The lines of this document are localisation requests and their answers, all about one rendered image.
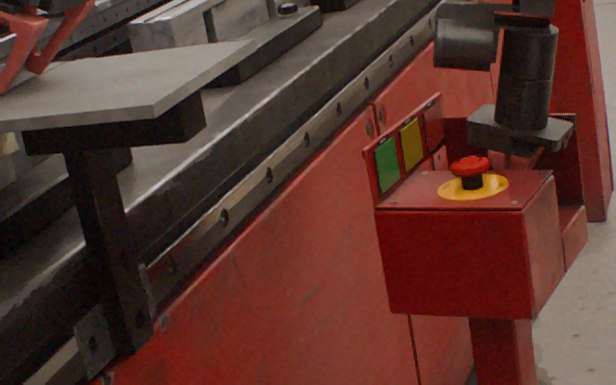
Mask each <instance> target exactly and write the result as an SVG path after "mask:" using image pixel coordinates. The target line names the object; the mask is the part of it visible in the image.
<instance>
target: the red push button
mask: <svg viewBox="0 0 616 385"><path fill-rule="evenodd" d="M489 166H490V164H489V161H488V160H487V159H486V158H483V157H480V156H467V157H463V158H460V159H458V160H456V161H455V162H453V163H452V164H451V167H450V170H451V172H452V174H453V175H454V176H457V177H460V178H461V185H462V190H464V191H476V190H479V188H482V187H483V186H484V185H483V178H482V174H483V173H485V172H486V170H487V169H488V167H489Z"/></svg>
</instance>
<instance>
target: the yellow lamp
mask: <svg viewBox="0 0 616 385"><path fill-rule="evenodd" d="M400 137H401V144H402V150H403V157H404V162H405V168H406V171H408V170H409V169H410V168H412V167H413V166H415V165H416V164H417V163H418V162H419V161H420V160H422V159H423V158H424V154H423V148H422V142H421V135H420V128H419V122H418V119H417V118H416V119H414V120H412V121H411V122H410V123H408V125H407V126H406V127H404V128H403V129H402V130H401V131H400Z"/></svg>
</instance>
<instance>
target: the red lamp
mask: <svg viewBox="0 0 616 385"><path fill-rule="evenodd" d="M423 120H424V128H425V133H426V140H427V147H428V152H431V151H432V150H433V149H434V148H435V147H436V146H438V145H439V144H440V143H441V142H442V141H444V140H445V135H444V128H443V120H442V115H441V108H440V101H437V102H436V103H435V104H434V106H431V107H430V108H429V109H427V110H426V111H425V112H424V113H423Z"/></svg>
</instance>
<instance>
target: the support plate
mask: <svg viewBox="0 0 616 385"><path fill-rule="evenodd" d="M256 50H257V49H256V44H255V39H247V40H238V41H228V42H220V43H210V44H201V45H192V46H184V48H175V49H166V50H157V51H147V52H139V53H130V54H129V55H121V56H112V57H104V58H95V59H86V60H79V61H77V62H68V63H64V64H61V65H59V66H57V67H55V68H53V69H51V70H49V71H47V72H46V73H45V74H43V75H41V76H39V77H38V78H36V79H34V80H32V81H30V82H28V83H26V84H24V85H22V86H20V87H18V89H16V90H13V91H11V92H9V93H7V94H5V95H3V96H0V133H10V132H19V131H31V130H41V129H52V128H64V126H75V125H87V124H97V123H108V122H121V121H131V120H143V119H147V118H154V117H157V116H159V115H160V114H163V113H164V112H166V111H167V110H169V109H170V108H172V107H173V106H175V105H176V103H178V102H179V101H181V100H183V99H185V98H186V97H188V96H189V95H191V94H192V93H194V92H195V91H197V90H199V88H201V87H203V86H204V85H206V84H207V83H209V82H210V81H212V80H213V79H215V78H216V77H219V75H221V74H222V72H224V71H225V70H227V69H228V68H230V67H231V66H233V65H235V64H237V63H238V62H240V61H241V60H243V59H244V58H246V57H247V55H249V54H251V53H253V52H254V51H256Z"/></svg>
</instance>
